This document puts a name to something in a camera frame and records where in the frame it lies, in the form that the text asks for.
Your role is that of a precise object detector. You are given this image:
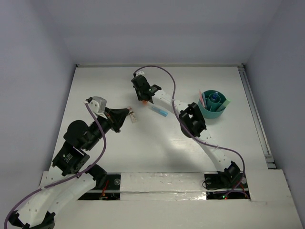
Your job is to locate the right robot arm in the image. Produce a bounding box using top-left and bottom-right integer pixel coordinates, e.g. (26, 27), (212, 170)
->
(131, 74), (241, 189)

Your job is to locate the green highlighter marker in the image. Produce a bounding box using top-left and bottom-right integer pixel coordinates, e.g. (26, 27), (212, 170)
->
(222, 99), (231, 107)

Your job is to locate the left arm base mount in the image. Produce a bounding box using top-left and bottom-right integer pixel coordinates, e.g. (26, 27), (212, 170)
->
(78, 165), (121, 201)

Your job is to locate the purple cable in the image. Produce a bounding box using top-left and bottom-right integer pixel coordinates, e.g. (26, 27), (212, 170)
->
(133, 66), (246, 199)
(3, 101), (107, 229)

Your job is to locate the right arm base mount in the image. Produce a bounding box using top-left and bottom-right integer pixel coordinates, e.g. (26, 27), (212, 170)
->
(202, 162), (250, 200)

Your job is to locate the orange thin pen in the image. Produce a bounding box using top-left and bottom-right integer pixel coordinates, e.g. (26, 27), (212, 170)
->
(199, 90), (203, 104)

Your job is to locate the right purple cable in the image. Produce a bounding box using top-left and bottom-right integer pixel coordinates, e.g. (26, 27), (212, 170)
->
(133, 66), (246, 199)

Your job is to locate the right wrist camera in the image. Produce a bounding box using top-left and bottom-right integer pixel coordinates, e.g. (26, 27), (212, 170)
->
(133, 71), (145, 77)

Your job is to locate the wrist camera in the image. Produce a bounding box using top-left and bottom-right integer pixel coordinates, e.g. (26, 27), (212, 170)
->
(133, 71), (145, 77)
(84, 96), (107, 116)

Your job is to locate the purple pen red tip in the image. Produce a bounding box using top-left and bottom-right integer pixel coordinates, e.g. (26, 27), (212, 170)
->
(202, 93), (206, 107)

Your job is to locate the blue highlighter marker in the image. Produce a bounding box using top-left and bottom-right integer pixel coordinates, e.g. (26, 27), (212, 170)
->
(149, 105), (168, 117)

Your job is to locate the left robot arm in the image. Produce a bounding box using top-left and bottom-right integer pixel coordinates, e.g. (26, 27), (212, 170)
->
(4, 108), (129, 229)

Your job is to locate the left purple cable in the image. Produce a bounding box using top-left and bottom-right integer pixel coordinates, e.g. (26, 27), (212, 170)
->
(3, 101), (107, 229)

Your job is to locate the clear bottle blue cap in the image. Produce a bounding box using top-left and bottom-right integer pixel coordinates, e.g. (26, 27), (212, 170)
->
(211, 91), (219, 103)

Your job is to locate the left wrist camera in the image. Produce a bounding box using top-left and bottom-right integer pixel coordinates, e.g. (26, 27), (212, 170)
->
(84, 96), (107, 116)

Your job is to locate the teal round organizer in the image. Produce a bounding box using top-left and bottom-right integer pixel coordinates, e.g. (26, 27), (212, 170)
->
(198, 90), (227, 119)

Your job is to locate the white staple box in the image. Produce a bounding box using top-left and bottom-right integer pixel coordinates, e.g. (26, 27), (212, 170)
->
(130, 113), (137, 123)

